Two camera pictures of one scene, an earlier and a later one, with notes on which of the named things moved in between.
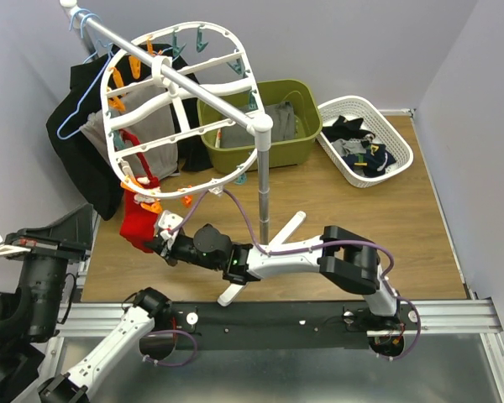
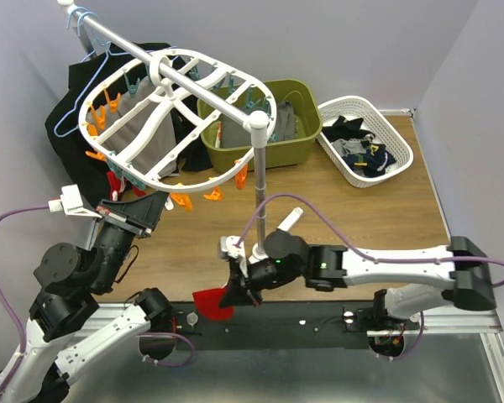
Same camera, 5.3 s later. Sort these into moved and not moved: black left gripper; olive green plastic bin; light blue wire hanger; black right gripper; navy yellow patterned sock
Moved: black right gripper; black left gripper; light blue wire hanger
Not moved: navy yellow patterned sock; olive green plastic bin
